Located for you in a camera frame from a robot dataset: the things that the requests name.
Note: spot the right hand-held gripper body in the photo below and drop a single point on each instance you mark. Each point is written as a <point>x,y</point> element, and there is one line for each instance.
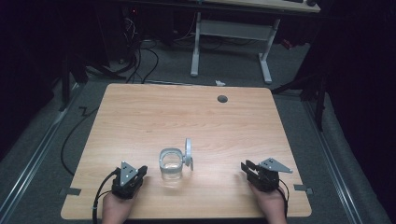
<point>267,177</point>

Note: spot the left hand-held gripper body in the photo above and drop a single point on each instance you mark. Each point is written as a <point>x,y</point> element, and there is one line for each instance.
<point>126,180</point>

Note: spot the clear container with hinged lid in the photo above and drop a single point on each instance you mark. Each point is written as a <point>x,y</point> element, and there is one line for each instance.
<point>172,161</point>

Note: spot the person's right hand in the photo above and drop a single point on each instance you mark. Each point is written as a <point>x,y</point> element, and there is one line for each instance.
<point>271,203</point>

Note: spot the person's left hand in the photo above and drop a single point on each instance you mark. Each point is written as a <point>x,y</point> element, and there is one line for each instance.
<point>115,209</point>

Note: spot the crumpled white paper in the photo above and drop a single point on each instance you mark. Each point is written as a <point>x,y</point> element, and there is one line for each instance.
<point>220,83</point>

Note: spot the black metal stand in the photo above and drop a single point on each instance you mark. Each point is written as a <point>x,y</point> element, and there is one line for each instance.
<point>70,73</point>
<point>314,90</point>

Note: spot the metal floor rail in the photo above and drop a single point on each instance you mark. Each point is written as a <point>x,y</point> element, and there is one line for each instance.
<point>29,168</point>
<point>334,168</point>

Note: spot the white metal desk frame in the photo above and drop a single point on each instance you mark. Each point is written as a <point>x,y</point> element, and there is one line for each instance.
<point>232,29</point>

